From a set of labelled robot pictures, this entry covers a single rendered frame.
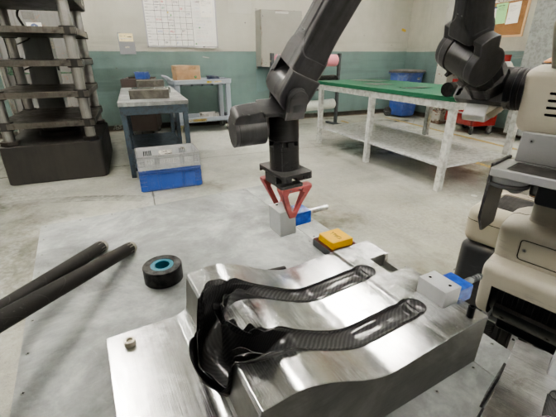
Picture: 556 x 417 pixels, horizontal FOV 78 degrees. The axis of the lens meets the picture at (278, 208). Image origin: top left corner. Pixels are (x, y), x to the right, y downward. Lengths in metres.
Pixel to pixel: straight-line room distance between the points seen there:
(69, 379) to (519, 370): 0.64
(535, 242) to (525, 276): 0.08
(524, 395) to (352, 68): 7.71
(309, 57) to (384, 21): 7.90
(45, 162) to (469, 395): 4.18
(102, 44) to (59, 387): 6.36
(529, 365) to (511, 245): 0.39
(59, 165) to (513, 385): 4.20
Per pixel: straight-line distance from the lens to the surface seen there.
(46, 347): 0.72
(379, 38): 8.40
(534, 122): 0.88
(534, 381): 0.60
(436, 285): 0.60
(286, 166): 0.65
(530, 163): 0.87
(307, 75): 0.59
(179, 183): 3.66
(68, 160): 4.33
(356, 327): 0.54
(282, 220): 0.69
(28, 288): 0.76
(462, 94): 0.93
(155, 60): 6.79
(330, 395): 0.43
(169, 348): 0.55
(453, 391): 0.62
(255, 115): 0.60
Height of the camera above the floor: 1.24
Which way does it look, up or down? 24 degrees down
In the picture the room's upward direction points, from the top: straight up
